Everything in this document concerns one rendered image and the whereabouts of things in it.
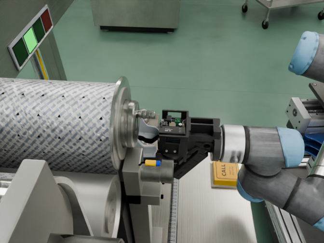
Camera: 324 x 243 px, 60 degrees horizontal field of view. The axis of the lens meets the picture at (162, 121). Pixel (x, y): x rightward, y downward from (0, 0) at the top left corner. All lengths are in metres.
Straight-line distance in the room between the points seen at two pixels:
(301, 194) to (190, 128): 0.26
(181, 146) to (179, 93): 1.98
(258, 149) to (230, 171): 0.27
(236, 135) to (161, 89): 2.02
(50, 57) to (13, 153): 0.98
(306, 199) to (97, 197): 0.41
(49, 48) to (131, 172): 1.02
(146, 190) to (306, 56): 0.55
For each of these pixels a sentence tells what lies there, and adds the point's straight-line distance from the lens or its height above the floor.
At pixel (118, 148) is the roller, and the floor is 1.25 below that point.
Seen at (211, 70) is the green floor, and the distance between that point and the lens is 2.81.
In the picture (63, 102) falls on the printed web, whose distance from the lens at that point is 0.42.
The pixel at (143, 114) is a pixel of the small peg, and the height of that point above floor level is 1.26.
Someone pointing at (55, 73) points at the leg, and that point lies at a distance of 1.46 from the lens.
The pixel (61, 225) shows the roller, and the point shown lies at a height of 1.33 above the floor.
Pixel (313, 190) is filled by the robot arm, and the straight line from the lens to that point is 0.64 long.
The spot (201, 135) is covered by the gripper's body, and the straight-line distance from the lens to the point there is 0.52.
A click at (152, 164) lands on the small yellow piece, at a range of 0.41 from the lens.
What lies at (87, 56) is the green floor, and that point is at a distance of 3.08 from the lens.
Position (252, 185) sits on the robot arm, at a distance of 0.63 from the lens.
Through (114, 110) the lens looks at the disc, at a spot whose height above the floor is 1.31.
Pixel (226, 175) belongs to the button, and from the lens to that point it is 0.80.
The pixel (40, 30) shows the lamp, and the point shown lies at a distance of 0.92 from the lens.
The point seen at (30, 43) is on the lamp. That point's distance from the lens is 0.87.
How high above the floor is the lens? 1.57
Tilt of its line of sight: 45 degrees down
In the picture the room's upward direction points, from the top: straight up
